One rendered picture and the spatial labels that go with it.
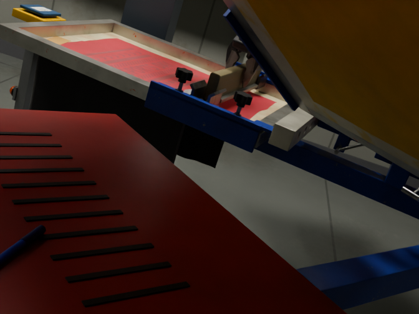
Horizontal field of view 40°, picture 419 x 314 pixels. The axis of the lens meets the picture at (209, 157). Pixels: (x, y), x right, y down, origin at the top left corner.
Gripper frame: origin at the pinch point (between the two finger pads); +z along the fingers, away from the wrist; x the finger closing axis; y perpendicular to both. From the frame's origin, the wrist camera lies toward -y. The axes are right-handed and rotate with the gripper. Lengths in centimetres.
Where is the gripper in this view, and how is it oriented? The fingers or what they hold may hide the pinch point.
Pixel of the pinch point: (235, 80)
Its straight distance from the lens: 167.8
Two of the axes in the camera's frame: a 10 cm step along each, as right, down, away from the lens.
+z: -2.9, 8.9, 3.5
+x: -8.8, -3.9, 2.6
